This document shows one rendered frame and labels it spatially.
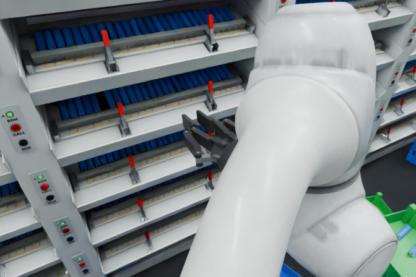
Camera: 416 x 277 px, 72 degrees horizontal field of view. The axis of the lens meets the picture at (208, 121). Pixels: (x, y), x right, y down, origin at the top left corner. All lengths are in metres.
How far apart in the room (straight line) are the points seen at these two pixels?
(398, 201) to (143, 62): 1.52
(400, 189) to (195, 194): 1.21
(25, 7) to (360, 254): 0.64
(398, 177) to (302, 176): 1.82
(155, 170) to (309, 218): 0.70
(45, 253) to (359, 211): 0.96
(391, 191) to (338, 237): 1.58
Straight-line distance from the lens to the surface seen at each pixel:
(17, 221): 0.97
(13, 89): 0.71
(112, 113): 0.83
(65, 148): 0.82
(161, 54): 0.77
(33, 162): 0.81
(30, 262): 1.12
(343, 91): 0.24
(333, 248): 0.32
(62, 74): 0.73
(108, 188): 0.94
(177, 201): 1.11
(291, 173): 0.19
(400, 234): 1.12
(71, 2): 0.66
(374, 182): 1.91
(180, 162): 0.98
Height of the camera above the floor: 1.22
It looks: 36 degrees down
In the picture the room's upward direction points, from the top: straight up
